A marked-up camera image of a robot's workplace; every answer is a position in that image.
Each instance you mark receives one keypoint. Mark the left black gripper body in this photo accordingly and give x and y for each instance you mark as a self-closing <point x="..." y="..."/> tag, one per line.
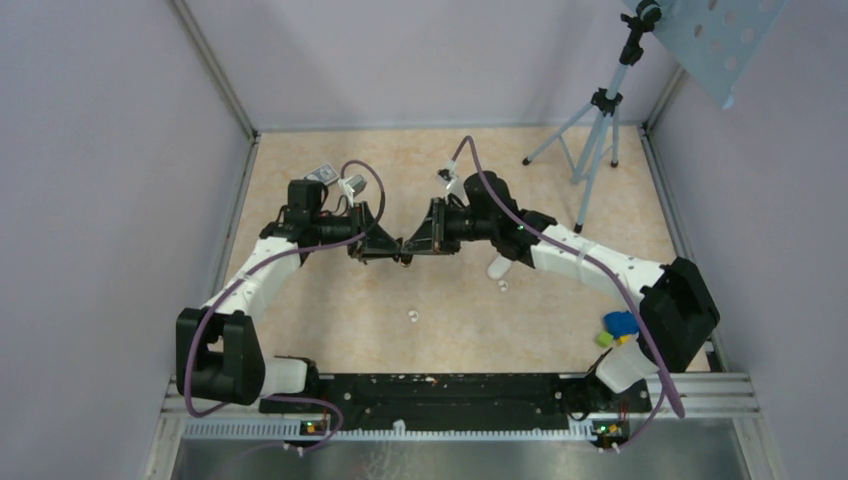
<point x="337" y="229"/>

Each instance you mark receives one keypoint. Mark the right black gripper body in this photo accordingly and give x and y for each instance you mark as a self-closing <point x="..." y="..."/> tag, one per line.
<point x="463" y="226"/>

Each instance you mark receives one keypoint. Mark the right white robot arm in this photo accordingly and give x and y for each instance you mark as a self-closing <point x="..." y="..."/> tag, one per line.
<point x="673" y="308"/>

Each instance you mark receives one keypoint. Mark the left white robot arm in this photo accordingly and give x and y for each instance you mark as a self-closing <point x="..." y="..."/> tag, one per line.
<point x="218" y="354"/>

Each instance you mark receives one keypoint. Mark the white charging case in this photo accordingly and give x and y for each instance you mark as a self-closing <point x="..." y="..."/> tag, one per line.
<point x="498" y="268"/>

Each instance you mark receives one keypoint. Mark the card deck box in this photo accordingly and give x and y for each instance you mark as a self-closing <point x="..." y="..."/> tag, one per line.
<point x="325" y="173"/>

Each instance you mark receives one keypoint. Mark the green cube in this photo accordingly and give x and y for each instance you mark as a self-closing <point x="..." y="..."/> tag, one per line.
<point x="604" y="339"/>

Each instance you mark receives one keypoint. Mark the blue toy block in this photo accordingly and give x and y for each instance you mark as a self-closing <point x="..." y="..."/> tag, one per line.
<point x="620" y="324"/>

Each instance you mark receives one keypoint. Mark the light blue tripod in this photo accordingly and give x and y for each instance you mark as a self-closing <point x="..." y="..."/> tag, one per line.
<point x="604" y="135"/>

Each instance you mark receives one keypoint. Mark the perforated blue panel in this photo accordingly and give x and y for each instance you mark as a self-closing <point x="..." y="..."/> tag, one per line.
<point x="713" y="41"/>

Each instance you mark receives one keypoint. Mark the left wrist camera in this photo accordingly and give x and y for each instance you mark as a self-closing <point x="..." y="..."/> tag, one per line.
<point x="352" y="186"/>

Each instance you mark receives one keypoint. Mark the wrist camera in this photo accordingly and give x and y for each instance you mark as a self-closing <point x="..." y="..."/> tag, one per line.
<point x="449" y="179"/>
<point x="352" y="186"/>

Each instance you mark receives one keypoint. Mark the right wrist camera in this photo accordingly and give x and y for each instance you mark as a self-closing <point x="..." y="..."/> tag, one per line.
<point x="449" y="179"/>

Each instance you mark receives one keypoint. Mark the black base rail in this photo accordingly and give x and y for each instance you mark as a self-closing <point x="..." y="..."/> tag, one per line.
<point x="485" y="402"/>

